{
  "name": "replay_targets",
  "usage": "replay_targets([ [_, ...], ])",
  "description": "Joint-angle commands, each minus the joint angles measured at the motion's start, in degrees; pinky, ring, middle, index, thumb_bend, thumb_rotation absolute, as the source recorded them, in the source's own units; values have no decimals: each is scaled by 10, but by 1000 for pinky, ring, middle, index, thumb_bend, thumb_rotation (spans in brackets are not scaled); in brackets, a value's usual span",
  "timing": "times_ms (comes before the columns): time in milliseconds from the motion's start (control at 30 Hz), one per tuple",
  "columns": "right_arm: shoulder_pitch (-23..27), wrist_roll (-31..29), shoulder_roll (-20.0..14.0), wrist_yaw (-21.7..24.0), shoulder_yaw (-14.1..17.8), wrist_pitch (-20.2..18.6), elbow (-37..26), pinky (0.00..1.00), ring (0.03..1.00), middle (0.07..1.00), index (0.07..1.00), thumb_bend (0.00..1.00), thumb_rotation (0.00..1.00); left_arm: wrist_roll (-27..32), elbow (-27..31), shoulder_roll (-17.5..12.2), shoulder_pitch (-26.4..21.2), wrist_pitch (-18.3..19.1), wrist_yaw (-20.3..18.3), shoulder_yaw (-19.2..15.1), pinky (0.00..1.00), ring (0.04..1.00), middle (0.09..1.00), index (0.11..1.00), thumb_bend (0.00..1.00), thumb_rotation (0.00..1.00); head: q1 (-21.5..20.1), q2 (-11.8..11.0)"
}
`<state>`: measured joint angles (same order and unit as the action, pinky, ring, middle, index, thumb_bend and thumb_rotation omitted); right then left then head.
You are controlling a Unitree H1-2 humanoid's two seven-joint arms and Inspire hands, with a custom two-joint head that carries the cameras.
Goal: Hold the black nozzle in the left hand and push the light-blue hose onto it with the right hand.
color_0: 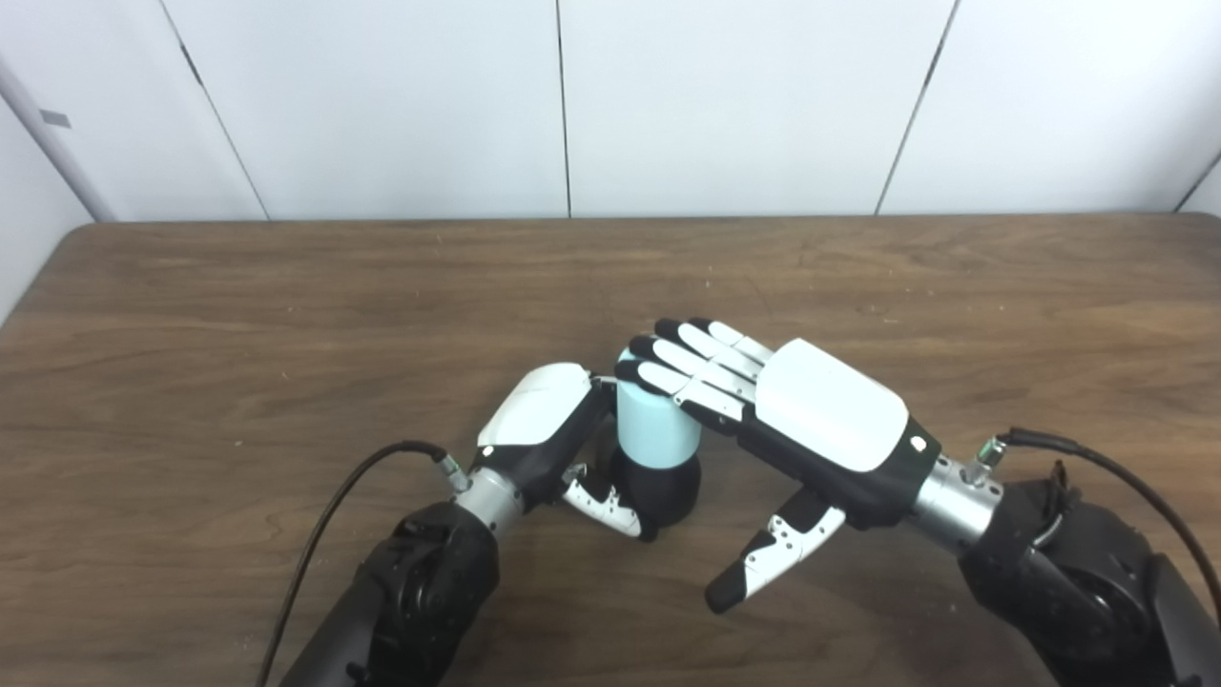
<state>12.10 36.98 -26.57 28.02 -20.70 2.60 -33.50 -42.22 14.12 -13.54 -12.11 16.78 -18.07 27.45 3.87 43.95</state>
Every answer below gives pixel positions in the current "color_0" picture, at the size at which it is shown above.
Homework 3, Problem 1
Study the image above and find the white and black left hand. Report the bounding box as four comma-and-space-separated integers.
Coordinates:
474, 362, 661, 543

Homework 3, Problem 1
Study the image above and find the white and black right hand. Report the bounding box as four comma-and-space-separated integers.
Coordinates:
613, 318, 943, 614

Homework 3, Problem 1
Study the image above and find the light-blue hose piece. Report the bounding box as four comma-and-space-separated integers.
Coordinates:
615, 348, 703, 470

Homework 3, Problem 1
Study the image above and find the black flared nozzle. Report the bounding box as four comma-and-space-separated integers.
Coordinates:
609, 448, 703, 528

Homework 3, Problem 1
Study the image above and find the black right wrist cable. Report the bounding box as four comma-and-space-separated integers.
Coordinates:
963, 427, 1221, 602

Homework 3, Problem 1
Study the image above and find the white wall corner trim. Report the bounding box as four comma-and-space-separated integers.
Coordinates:
0, 52, 117, 222

